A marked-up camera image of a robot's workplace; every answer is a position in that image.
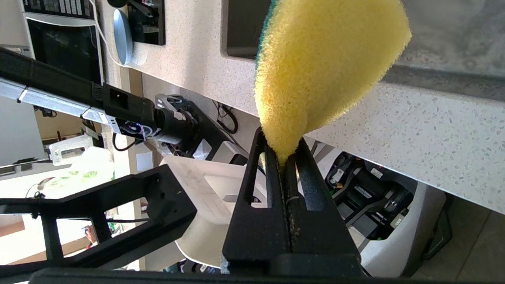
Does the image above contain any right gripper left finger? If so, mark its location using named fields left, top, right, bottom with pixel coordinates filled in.
left=223, top=126, right=292, bottom=273

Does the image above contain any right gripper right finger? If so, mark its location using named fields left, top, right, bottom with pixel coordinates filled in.
left=285, top=138, right=361, bottom=257

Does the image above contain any yellow green sponge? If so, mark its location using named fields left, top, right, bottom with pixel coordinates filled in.
left=254, top=0, right=413, bottom=166

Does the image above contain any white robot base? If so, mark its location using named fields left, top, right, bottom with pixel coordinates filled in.
left=324, top=152, right=452, bottom=277

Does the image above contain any stainless steel sink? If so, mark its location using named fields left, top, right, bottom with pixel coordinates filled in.
left=223, top=0, right=505, bottom=103

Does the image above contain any white robot torso cover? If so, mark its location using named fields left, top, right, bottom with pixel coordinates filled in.
left=160, top=140, right=263, bottom=269

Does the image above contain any white green-printed plastic bag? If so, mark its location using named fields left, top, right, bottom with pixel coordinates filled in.
left=39, top=147, right=116, bottom=198

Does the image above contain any white round grey-topped appliance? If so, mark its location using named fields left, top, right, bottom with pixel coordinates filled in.
left=112, top=8, right=148, bottom=67

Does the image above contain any black silver robot torso column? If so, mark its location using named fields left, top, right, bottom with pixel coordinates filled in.
left=0, top=47, right=200, bottom=152

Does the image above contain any large white cabinet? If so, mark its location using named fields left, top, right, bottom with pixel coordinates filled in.
left=0, top=97, right=46, bottom=166

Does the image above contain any built-in black oven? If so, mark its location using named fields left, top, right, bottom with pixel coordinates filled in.
left=22, top=0, right=105, bottom=85

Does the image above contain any white metal bracket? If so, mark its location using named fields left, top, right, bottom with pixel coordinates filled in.
left=49, top=134, right=95, bottom=166

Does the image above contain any white power cable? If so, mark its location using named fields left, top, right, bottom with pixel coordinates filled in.
left=90, top=0, right=123, bottom=65

